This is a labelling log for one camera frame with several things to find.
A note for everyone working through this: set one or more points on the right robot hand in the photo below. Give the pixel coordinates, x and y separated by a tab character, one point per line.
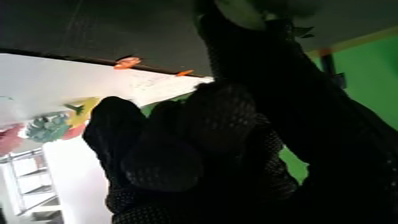
254	140

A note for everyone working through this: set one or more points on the yellow flower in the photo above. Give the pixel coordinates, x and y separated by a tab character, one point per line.
84	111

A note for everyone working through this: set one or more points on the blue flower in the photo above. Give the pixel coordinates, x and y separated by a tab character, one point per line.
46	129

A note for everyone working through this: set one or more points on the white sheet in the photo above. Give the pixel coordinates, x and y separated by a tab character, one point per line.
64	83

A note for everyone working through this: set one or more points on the metal shelf rack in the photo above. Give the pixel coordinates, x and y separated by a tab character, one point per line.
32	186

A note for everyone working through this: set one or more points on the pink flower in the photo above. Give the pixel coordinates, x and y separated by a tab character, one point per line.
7	138

